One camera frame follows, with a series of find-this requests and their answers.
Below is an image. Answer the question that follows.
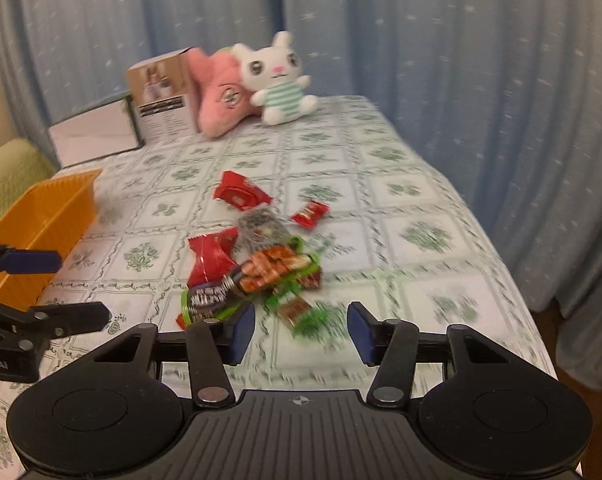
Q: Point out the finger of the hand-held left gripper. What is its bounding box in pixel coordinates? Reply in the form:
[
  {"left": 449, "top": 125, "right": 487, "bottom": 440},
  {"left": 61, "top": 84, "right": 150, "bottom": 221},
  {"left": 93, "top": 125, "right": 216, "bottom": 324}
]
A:
[
  {"left": 0, "top": 295, "right": 111, "bottom": 355},
  {"left": 0, "top": 236, "right": 63, "bottom": 281}
]

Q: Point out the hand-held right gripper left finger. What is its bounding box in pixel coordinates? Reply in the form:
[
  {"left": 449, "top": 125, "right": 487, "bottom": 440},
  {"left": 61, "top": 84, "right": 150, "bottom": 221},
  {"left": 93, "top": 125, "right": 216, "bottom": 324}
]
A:
[{"left": 81, "top": 304, "right": 257, "bottom": 409}]

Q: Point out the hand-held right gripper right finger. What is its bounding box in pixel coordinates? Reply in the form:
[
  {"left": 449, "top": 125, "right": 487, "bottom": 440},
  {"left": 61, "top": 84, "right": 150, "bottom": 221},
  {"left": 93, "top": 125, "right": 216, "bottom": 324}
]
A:
[{"left": 347, "top": 302, "right": 522, "bottom": 409}]

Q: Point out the orange plastic tray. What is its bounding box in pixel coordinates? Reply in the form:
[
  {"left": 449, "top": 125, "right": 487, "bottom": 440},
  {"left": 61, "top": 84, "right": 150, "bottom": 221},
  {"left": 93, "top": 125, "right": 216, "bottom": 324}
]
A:
[{"left": 0, "top": 169, "right": 103, "bottom": 312}]

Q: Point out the dark snack packet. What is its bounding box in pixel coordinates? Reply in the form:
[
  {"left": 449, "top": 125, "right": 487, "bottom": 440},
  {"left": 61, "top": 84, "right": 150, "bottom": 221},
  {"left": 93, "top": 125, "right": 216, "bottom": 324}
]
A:
[{"left": 187, "top": 272, "right": 248, "bottom": 321}]

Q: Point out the brown green snack packet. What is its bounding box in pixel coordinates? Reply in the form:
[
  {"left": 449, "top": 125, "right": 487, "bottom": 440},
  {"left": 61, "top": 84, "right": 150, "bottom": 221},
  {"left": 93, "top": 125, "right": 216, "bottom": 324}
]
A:
[{"left": 276, "top": 295, "right": 333, "bottom": 345}]

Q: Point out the green edged clear snack packet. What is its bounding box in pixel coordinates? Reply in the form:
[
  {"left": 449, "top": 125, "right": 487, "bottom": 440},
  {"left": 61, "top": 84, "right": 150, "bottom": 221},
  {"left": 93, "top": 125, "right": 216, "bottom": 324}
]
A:
[{"left": 176, "top": 287, "right": 252, "bottom": 332}]

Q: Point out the orange brown snack packet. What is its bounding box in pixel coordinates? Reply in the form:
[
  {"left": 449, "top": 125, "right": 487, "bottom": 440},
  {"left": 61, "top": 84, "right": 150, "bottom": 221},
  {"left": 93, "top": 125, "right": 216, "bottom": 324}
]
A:
[{"left": 235, "top": 244, "right": 315, "bottom": 295}]

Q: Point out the large red snack packet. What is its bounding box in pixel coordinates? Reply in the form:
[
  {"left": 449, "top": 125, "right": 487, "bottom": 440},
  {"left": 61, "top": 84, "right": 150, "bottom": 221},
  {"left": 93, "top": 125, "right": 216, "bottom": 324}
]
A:
[{"left": 187, "top": 226, "right": 242, "bottom": 289}]

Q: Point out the grey snack packet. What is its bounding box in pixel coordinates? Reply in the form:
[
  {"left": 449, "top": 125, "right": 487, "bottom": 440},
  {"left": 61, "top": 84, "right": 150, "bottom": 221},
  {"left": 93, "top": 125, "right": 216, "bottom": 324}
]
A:
[{"left": 236, "top": 206, "right": 290, "bottom": 254}]

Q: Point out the small red snack packet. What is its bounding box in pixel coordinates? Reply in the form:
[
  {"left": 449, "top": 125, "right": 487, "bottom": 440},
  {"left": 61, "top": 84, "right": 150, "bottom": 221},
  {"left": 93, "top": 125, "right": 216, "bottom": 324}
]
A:
[{"left": 291, "top": 200, "right": 331, "bottom": 230}]

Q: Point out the red snack packet white label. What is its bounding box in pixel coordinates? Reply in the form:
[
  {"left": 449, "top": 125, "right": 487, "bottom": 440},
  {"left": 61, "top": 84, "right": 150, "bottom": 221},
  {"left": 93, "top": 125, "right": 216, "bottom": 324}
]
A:
[{"left": 212, "top": 170, "right": 274, "bottom": 211}]

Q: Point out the white open box green edge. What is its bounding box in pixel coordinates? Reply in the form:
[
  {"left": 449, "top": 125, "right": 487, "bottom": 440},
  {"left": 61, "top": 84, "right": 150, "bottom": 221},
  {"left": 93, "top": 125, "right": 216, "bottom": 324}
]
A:
[{"left": 48, "top": 95, "right": 145, "bottom": 170}]

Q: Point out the green floral printed tablecloth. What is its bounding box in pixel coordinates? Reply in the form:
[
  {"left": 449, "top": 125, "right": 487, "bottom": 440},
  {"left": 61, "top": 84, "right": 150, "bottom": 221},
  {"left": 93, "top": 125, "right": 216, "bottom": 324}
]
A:
[{"left": 0, "top": 94, "right": 558, "bottom": 480}]

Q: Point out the brown cardboard product box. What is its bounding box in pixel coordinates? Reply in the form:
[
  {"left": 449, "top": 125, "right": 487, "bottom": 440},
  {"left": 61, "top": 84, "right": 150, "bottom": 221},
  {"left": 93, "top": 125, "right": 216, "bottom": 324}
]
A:
[{"left": 126, "top": 48, "right": 205, "bottom": 146}]

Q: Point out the pink star plush toy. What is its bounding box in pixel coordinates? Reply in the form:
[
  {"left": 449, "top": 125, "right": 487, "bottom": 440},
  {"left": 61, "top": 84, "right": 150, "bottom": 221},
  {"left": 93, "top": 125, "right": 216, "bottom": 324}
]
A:
[{"left": 187, "top": 46, "right": 262, "bottom": 140}]

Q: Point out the white bunny plush toy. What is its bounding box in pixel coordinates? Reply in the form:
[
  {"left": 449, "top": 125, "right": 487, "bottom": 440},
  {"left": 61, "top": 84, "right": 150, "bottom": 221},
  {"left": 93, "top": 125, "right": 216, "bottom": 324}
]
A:
[{"left": 231, "top": 31, "right": 319, "bottom": 126}]

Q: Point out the blue starry curtain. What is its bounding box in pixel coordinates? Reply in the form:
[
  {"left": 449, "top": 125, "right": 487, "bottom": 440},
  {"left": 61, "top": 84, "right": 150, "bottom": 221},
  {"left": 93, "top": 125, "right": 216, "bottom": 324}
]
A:
[{"left": 0, "top": 0, "right": 602, "bottom": 392}]

